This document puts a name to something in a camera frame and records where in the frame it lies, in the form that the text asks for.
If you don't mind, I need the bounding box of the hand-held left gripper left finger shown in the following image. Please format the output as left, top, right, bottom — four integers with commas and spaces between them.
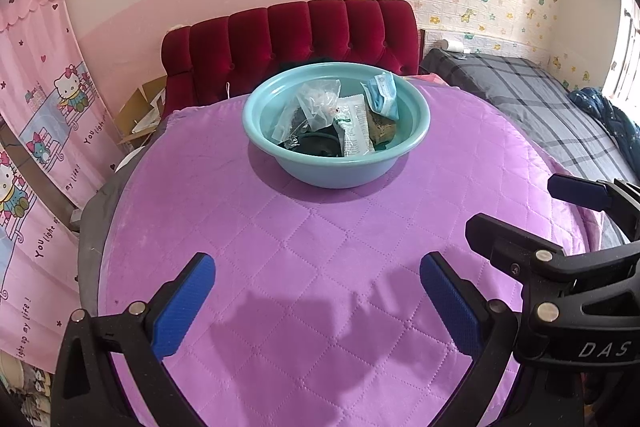
50, 251, 217, 427

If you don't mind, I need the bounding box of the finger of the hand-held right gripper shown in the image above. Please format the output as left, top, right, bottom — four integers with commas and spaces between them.
547, 173, 640, 239
464, 212, 640, 294

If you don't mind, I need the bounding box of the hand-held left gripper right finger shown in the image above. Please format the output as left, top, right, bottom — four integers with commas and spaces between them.
419, 251, 584, 427

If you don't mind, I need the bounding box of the brown cloth pouch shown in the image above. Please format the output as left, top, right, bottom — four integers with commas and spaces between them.
367, 107, 398, 142

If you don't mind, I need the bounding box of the teal plastic basin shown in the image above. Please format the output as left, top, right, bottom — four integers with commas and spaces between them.
242, 62, 432, 189

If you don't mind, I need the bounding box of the white snack packet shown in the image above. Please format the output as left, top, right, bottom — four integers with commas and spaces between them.
334, 94, 376, 158

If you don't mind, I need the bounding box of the black glove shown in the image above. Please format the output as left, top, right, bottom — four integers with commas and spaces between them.
285, 132, 346, 158

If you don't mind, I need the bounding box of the clear plastic bag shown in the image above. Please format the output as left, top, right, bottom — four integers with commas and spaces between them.
295, 79, 342, 130

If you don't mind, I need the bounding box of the dark blue cloth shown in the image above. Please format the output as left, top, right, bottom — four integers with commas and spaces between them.
567, 87, 640, 168

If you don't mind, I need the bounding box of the purple quilted cloth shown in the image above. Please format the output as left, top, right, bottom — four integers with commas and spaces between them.
97, 74, 591, 427

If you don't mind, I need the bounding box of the grey plaid bed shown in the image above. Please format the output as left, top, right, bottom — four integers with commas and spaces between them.
420, 48, 640, 248

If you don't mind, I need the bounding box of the bright window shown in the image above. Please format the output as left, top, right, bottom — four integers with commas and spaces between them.
602, 0, 640, 102

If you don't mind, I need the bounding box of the white plate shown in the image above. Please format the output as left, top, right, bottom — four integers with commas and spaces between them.
110, 149, 146, 172

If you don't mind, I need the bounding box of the cardboard box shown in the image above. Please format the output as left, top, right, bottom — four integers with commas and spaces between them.
117, 76, 168, 146

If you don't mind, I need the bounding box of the red velvet sofa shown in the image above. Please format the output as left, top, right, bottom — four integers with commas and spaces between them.
161, 0, 420, 115

